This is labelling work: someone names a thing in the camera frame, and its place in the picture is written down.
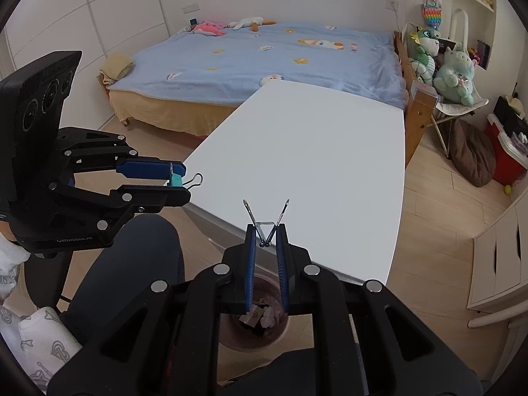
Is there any red cooler box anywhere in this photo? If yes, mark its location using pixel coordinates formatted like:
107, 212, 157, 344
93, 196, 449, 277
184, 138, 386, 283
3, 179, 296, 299
484, 115, 528, 186

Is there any black chair armrest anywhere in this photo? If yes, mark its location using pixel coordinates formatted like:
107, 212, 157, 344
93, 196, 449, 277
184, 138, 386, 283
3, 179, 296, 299
22, 251, 75, 310

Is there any clear corner guard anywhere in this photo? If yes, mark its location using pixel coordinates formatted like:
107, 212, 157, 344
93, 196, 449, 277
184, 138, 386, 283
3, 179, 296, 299
410, 82, 439, 102

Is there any pink translucent bin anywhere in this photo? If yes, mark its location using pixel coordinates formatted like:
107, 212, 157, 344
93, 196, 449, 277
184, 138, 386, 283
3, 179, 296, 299
218, 274, 291, 352

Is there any dark book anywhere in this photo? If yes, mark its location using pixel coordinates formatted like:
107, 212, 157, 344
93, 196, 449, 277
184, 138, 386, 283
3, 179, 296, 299
476, 40, 492, 70

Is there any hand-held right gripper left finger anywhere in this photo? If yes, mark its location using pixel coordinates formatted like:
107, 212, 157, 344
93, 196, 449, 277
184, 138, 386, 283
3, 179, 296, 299
47, 223, 256, 396

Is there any pink plush toy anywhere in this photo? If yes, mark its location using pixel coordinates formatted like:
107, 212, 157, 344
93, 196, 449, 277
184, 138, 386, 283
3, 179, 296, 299
193, 20, 227, 37

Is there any green dragon plush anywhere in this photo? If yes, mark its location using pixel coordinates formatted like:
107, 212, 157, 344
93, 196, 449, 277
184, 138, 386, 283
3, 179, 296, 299
410, 27, 441, 83

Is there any person's left forearm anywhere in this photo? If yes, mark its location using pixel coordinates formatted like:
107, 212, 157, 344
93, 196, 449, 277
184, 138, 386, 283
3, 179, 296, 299
0, 231, 30, 275

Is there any white goose plush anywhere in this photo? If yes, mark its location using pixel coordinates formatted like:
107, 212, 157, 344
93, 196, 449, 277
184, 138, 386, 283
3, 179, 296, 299
226, 16, 277, 32

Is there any brown cushion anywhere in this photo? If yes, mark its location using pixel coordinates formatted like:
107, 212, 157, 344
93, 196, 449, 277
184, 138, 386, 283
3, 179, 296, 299
449, 119, 496, 188

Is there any white wardrobe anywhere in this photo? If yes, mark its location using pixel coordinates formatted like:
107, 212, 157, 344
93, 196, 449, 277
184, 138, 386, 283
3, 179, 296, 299
0, 0, 170, 133

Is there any person's right leg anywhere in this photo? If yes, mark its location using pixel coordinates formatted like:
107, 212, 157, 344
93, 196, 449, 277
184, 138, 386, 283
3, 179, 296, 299
223, 348, 320, 396

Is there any white folding chair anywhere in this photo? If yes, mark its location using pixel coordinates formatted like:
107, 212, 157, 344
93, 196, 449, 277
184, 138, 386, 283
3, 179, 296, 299
402, 22, 489, 159

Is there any tan bed skirt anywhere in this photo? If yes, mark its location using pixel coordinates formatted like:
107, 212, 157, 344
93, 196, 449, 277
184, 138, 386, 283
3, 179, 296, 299
108, 88, 242, 137

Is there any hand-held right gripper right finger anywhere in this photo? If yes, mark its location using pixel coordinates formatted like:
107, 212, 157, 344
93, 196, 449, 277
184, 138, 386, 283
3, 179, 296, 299
274, 223, 483, 396

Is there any white rounded bar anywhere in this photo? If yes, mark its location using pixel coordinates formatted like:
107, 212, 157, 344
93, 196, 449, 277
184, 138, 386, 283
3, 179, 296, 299
467, 309, 512, 328

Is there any black bag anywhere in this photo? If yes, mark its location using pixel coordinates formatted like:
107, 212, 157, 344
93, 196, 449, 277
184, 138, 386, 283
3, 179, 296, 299
493, 96, 528, 141

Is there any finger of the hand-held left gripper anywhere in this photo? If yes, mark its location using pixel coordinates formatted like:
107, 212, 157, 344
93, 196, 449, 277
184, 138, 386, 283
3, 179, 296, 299
115, 156, 187, 182
109, 185, 192, 216

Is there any white patterned shirt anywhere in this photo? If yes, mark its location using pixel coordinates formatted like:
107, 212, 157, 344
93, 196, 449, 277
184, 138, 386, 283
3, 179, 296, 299
0, 264, 83, 394

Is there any bed with blue blanket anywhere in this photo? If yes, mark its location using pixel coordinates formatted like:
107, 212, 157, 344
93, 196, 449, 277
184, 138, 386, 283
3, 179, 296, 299
108, 22, 409, 111

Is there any blue binder clip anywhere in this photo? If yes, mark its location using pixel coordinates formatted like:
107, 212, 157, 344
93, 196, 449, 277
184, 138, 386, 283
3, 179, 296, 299
243, 199, 290, 248

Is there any green binder clip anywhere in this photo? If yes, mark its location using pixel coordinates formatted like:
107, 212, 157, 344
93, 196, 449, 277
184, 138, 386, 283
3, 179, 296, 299
167, 164, 204, 190

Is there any white drawer cabinet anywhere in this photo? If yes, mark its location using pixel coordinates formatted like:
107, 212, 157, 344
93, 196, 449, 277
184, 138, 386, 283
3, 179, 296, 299
468, 192, 528, 310

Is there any white arched frame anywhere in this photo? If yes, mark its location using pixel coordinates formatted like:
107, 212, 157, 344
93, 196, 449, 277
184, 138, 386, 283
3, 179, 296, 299
449, 8, 469, 50

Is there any wooden bed frame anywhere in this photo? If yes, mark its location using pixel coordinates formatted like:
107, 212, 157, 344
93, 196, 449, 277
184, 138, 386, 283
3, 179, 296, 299
393, 30, 438, 168

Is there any mint dinosaur plush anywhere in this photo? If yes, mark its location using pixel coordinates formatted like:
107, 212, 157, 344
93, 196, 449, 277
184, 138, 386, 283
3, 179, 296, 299
433, 47, 477, 107

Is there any folded yellow towel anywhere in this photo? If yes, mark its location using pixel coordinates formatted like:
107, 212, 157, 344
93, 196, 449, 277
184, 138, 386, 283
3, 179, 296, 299
99, 53, 135, 87

